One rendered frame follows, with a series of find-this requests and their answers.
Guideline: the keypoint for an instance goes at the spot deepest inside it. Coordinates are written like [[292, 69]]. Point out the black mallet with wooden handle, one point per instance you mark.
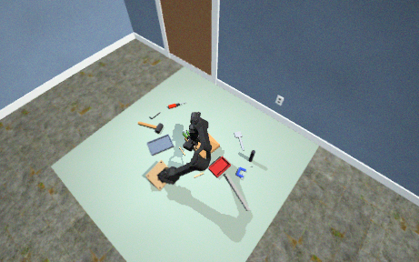
[[157, 128]]

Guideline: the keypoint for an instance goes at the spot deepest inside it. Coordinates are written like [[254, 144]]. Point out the red shallow tray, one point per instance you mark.
[[219, 166]]

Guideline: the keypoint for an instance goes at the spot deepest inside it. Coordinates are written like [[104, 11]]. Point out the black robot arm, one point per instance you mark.
[[198, 126]]

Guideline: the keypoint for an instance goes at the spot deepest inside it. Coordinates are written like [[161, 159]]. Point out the black cylinder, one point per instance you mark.
[[251, 156]]

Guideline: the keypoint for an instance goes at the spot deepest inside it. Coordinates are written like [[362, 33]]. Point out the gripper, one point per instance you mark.
[[190, 144]]

